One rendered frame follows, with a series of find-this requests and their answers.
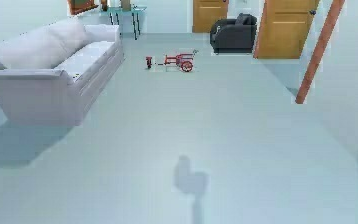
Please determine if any red toy cart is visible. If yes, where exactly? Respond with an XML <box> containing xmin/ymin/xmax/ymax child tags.
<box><xmin>163</xmin><ymin>49</ymin><xmax>199</xmax><ymax>73</ymax></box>

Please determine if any black armchair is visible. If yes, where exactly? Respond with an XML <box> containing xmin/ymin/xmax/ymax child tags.
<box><xmin>209</xmin><ymin>12</ymin><xmax>258</xmax><ymax>54</ymax></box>

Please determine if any brown wooden door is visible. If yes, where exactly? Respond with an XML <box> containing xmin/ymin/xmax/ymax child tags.
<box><xmin>253</xmin><ymin>0</ymin><xmax>321</xmax><ymax>60</ymax></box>
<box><xmin>192</xmin><ymin>0</ymin><xmax>229</xmax><ymax>34</ymax></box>

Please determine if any glass side table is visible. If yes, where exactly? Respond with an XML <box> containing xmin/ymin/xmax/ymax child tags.
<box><xmin>100</xmin><ymin>5</ymin><xmax>147</xmax><ymax>41</ymax></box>

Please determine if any white sofa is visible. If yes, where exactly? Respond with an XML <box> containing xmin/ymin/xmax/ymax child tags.
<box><xmin>0</xmin><ymin>18</ymin><xmax>125</xmax><ymax>127</ymax></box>

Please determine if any brown framed wall picture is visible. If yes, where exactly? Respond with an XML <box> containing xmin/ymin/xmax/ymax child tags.
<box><xmin>67</xmin><ymin>0</ymin><xmax>99</xmax><ymax>16</ymax></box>

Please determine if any brown door frame post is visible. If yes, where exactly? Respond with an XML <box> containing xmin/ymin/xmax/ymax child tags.
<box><xmin>295</xmin><ymin>0</ymin><xmax>346</xmax><ymax>105</ymax></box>

